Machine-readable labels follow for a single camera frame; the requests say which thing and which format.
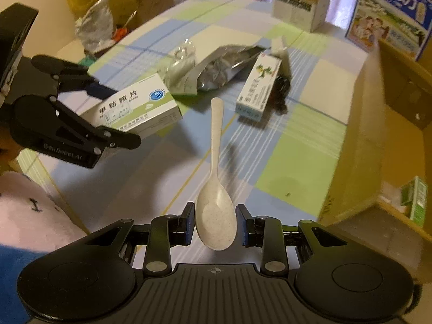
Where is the small green box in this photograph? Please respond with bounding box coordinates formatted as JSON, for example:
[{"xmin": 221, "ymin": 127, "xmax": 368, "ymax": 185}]
[{"xmin": 400, "ymin": 176, "xmax": 428, "ymax": 227}]

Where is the white green medicine box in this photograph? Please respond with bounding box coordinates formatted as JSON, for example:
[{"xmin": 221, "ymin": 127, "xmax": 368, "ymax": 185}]
[{"xmin": 81, "ymin": 74, "xmax": 182, "ymax": 139}]

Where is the silver foil bag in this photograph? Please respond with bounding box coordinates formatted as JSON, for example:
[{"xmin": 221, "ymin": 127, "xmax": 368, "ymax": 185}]
[{"xmin": 195, "ymin": 45, "xmax": 266, "ymax": 92}]

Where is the brown cardboard box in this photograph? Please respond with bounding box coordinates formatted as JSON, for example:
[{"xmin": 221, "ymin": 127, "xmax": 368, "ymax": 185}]
[{"xmin": 318, "ymin": 38, "xmax": 432, "ymax": 244}]

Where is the crumpled silver bag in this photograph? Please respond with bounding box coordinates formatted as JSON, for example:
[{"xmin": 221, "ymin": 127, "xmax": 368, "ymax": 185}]
[{"xmin": 75, "ymin": 0, "xmax": 115, "ymax": 54}]

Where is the checkered tablecloth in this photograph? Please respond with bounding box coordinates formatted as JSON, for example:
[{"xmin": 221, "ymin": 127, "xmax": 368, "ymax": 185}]
[{"xmin": 18, "ymin": 0, "xmax": 366, "ymax": 232}]

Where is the long white ointment box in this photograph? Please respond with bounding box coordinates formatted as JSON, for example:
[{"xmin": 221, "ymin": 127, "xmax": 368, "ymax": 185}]
[{"xmin": 235, "ymin": 53, "xmax": 282, "ymax": 122}]

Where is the clear plastic bag with hooks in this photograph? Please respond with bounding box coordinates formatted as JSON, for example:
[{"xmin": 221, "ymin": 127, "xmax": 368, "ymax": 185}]
[{"xmin": 163, "ymin": 39, "xmax": 196, "ymax": 95}]

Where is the white speckled plastic spoon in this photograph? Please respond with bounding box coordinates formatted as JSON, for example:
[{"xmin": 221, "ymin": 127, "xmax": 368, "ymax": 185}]
[{"xmin": 195, "ymin": 97, "xmax": 237, "ymax": 251}]

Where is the blue milk carton box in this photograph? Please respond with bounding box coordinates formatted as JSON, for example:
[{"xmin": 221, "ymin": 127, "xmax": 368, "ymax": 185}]
[{"xmin": 346, "ymin": 0, "xmax": 431, "ymax": 61}]

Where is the black cable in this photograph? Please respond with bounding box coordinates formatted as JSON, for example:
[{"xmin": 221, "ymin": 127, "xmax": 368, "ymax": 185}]
[{"xmin": 268, "ymin": 57, "xmax": 293, "ymax": 115}]

